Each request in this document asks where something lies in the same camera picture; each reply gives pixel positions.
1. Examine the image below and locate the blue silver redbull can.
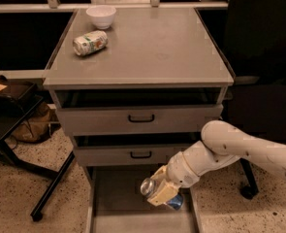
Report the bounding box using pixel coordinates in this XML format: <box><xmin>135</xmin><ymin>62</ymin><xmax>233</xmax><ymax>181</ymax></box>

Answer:
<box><xmin>141</xmin><ymin>178</ymin><xmax>183</xmax><ymax>211</ymax></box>

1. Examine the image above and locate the grey top drawer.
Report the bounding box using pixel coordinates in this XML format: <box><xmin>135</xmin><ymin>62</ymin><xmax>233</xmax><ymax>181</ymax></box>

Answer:
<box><xmin>56</xmin><ymin>88</ymin><xmax>223</xmax><ymax>136</ymax></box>

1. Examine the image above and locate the black office chair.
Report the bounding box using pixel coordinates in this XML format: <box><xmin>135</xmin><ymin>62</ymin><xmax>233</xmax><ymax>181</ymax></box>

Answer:
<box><xmin>204</xmin><ymin>0</ymin><xmax>286</xmax><ymax>200</ymax></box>

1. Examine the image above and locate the grey middle drawer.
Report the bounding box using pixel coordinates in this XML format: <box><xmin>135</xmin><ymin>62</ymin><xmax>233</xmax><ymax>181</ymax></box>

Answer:
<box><xmin>74</xmin><ymin>132</ymin><xmax>200</xmax><ymax>166</ymax></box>

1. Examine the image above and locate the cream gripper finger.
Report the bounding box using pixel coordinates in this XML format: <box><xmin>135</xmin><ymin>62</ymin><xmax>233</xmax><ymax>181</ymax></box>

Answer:
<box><xmin>150</xmin><ymin>165</ymin><xmax>167</xmax><ymax>181</ymax></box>
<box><xmin>147</xmin><ymin>185</ymin><xmax>178</xmax><ymax>207</ymax></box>

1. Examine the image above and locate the grey drawer cabinet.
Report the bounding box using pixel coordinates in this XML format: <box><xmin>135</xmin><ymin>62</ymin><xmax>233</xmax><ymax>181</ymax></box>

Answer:
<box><xmin>43</xmin><ymin>6</ymin><xmax>236</xmax><ymax>233</ymax></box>

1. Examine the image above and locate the black laptop case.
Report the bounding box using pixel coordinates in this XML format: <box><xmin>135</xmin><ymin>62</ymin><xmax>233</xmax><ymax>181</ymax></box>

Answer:
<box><xmin>0</xmin><ymin>78</ymin><xmax>37</xmax><ymax>105</ymax></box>

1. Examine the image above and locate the brown bag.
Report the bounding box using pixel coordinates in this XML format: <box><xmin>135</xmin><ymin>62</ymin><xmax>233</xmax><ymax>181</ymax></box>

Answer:
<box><xmin>12</xmin><ymin>102</ymin><xmax>58</xmax><ymax>143</ymax></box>

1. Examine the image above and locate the green white soda can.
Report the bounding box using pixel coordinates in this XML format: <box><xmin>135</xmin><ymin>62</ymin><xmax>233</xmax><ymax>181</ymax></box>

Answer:
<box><xmin>73</xmin><ymin>30</ymin><xmax>108</xmax><ymax>56</ymax></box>

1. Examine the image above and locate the black drawer handle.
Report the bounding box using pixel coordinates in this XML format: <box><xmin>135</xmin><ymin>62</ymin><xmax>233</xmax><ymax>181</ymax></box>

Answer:
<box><xmin>130</xmin><ymin>151</ymin><xmax>152</xmax><ymax>159</ymax></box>
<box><xmin>128</xmin><ymin>115</ymin><xmax>155</xmax><ymax>123</ymax></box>

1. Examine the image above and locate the white bowl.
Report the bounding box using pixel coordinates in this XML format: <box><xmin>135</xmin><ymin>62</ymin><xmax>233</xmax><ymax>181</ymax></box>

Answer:
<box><xmin>86</xmin><ymin>5</ymin><xmax>116</xmax><ymax>29</ymax></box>

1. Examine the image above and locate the grey open bottom drawer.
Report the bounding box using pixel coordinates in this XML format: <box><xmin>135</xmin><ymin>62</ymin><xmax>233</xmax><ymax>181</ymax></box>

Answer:
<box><xmin>85</xmin><ymin>165</ymin><xmax>203</xmax><ymax>233</ymax></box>

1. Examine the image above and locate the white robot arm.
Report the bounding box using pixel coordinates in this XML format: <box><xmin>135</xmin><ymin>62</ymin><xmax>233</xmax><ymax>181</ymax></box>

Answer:
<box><xmin>141</xmin><ymin>120</ymin><xmax>286</xmax><ymax>209</ymax></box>

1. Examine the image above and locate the black middle drawer handle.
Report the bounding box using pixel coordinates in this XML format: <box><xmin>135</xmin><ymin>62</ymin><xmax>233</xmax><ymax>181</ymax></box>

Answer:
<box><xmin>130</xmin><ymin>151</ymin><xmax>152</xmax><ymax>159</ymax></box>

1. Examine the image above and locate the black side table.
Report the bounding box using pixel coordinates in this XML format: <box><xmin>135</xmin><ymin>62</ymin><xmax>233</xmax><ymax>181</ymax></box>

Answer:
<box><xmin>0</xmin><ymin>94</ymin><xmax>74</xmax><ymax>221</ymax></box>

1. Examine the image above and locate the black top drawer handle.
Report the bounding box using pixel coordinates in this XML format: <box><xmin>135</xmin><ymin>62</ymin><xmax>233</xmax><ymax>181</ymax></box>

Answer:
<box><xmin>128</xmin><ymin>115</ymin><xmax>155</xmax><ymax>123</ymax></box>

